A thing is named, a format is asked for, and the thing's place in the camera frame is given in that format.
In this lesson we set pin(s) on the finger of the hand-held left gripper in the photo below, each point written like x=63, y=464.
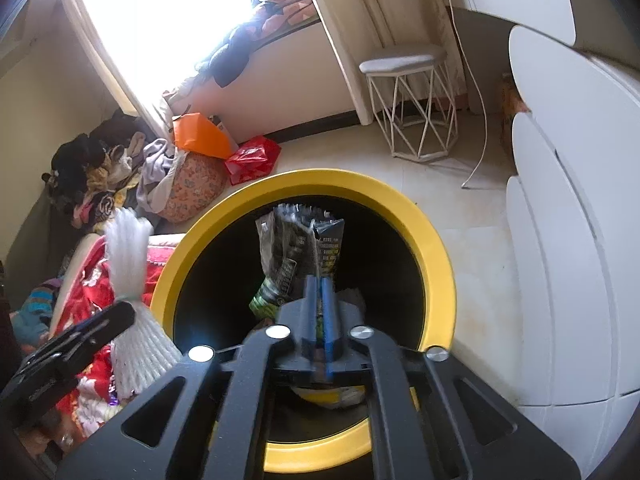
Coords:
x=100, y=325

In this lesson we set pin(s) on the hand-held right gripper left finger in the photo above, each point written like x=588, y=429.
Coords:
x=312, y=310

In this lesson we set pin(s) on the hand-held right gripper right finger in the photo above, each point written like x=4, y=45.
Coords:
x=329, y=320

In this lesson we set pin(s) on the white foam net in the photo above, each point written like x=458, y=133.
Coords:
x=140, y=350

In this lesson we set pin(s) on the dark snack packet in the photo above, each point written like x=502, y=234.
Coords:
x=285, y=250

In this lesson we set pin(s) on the white plastic bag orange print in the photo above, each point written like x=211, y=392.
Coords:
x=345, y=397

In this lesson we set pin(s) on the black bin with yellow rim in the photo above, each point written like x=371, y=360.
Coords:
x=320, y=182

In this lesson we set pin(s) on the red floral blanket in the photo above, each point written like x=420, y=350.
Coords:
x=95, y=280

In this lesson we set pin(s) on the striped colourful cloth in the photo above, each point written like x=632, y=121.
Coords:
x=37, y=310

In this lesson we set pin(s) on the pile of clothes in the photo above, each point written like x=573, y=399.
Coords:
x=95, y=170

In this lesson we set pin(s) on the grey purple garment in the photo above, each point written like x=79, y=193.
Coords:
x=155, y=175

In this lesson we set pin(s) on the red shopping bag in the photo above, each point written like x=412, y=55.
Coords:
x=252, y=157

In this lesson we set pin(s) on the orange patterned sack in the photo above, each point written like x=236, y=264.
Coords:
x=195, y=190

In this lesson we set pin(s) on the orange paper bag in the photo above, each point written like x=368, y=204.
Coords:
x=200, y=135

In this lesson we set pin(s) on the white cabinet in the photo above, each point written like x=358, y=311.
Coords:
x=565, y=210

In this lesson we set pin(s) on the dark blue clothes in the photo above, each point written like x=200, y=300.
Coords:
x=227, y=57

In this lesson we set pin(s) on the cream curtain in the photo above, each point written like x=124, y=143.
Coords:
x=350, y=35

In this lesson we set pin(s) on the orange patterned blanket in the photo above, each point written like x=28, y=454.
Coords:
x=287, y=7

